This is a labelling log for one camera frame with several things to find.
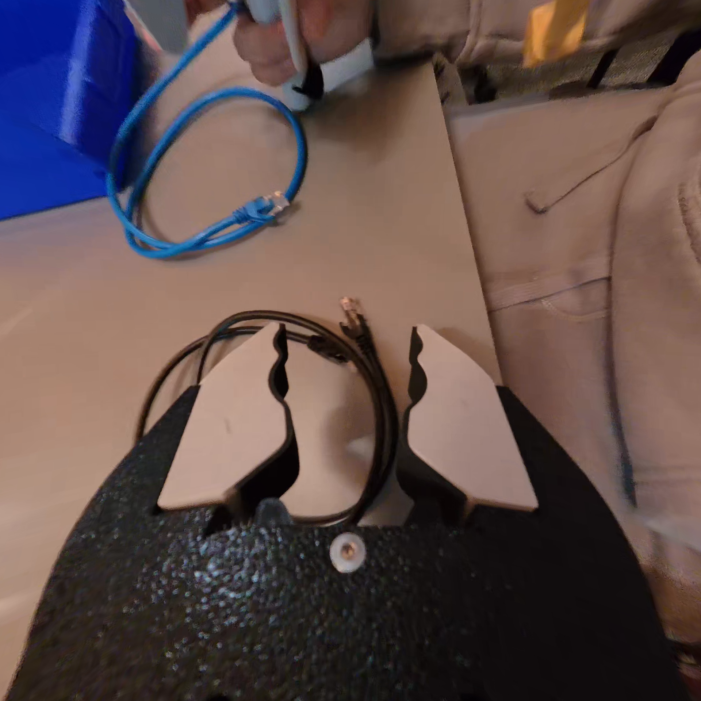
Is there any blue network cable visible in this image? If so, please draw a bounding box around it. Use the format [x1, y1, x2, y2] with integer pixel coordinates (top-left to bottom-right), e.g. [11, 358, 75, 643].
[106, 0, 307, 260]

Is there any person's grey sweatshirt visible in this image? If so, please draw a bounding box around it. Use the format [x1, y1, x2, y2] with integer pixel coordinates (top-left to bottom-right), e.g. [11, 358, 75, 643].
[378, 0, 701, 658]

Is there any person's right forearm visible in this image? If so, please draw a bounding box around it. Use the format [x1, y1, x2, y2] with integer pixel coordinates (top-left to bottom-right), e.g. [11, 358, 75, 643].
[372, 0, 526, 64]

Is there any blue plastic bin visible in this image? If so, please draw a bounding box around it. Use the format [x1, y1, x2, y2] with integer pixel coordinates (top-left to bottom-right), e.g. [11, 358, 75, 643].
[0, 0, 144, 221]

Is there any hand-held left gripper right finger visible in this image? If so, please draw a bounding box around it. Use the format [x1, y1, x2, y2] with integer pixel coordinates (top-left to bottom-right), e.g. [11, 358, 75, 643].
[400, 323, 540, 524]

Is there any black network cable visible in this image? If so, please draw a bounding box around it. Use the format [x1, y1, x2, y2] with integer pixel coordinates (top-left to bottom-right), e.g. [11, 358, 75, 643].
[134, 296, 398, 529]

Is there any person's right hand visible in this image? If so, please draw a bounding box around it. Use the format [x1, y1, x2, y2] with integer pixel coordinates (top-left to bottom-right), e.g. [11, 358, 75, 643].
[233, 0, 379, 87]

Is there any grey desk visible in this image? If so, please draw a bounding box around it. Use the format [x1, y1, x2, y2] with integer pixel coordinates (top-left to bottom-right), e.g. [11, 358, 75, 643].
[0, 0, 503, 691]

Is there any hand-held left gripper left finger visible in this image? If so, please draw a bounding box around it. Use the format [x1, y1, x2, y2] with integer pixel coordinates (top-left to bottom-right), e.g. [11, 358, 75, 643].
[157, 322, 302, 516]

